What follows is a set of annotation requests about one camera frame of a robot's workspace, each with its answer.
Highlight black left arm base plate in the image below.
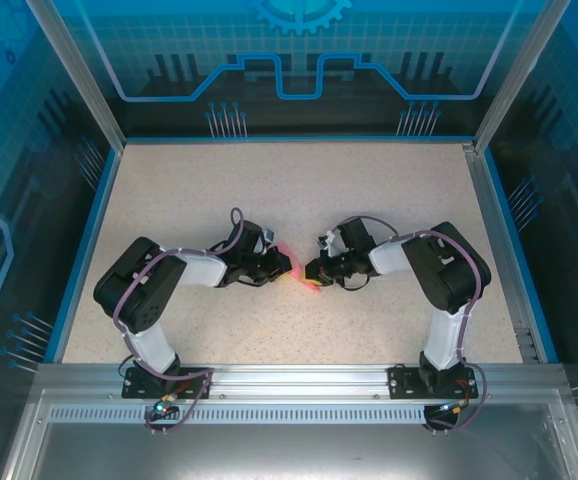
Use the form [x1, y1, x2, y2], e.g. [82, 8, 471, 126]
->
[121, 366, 215, 400]

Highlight aluminium frame post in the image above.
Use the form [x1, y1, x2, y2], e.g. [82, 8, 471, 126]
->
[471, 0, 573, 154]
[24, 0, 129, 150]

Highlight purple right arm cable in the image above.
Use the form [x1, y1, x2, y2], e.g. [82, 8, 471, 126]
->
[336, 215, 490, 435]

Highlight cable connector with green light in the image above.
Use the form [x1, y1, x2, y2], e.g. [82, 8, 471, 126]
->
[151, 393, 179, 417]

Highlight grey metal panel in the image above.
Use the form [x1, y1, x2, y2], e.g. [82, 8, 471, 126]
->
[0, 388, 578, 480]

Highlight aluminium mounting rail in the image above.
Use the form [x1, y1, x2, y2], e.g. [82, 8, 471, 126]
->
[33, 363, 565, 397]

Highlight aluminium side rail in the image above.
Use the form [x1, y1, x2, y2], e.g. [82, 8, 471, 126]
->
[460, 141, 541, 365]

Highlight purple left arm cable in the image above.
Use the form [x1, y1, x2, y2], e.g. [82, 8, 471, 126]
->
[112, 208, 247, 435]

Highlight slotted grey cable duct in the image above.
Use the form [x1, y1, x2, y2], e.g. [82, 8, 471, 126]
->
[48, 405, 553, 426]

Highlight cable connector with orange wires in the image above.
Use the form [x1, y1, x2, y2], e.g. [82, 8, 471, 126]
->
[436, 399, 472, 415]

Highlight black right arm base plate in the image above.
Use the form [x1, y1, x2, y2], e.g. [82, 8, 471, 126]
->
[387, 363, 475, 400]

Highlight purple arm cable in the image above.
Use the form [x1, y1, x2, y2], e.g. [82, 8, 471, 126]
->
[112, 208, 247, 435]
[336, 215, 490, 435]

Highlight pink paper sheet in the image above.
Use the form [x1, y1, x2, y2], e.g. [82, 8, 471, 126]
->
[278, 240, 324, 296]

